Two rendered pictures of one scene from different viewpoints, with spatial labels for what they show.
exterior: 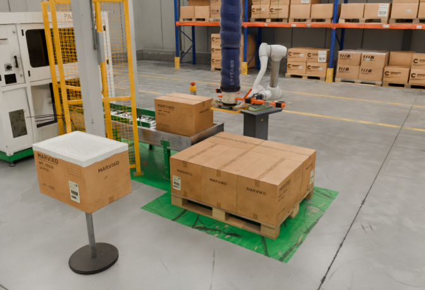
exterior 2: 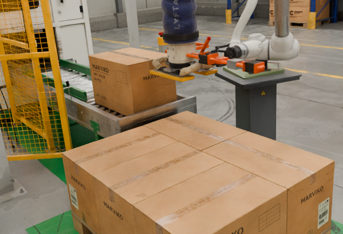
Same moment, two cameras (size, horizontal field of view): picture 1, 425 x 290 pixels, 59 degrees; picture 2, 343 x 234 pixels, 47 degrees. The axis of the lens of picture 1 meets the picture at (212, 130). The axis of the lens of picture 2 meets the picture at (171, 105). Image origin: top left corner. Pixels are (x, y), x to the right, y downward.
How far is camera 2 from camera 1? 199 cm
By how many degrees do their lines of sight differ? 19
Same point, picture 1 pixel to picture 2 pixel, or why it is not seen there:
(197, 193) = (95, 221)
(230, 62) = not seen: outside the picture
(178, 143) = (107, 128)
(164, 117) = (100, 84)
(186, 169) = (79, 177)
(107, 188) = not seen: outside the picture
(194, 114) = (130, 80)
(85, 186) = not seen: outside the picture
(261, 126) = (262, 103)
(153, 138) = (83, 115)
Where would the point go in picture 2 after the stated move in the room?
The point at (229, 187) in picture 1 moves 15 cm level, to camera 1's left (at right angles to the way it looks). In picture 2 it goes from (126, 225) to (98, 221)
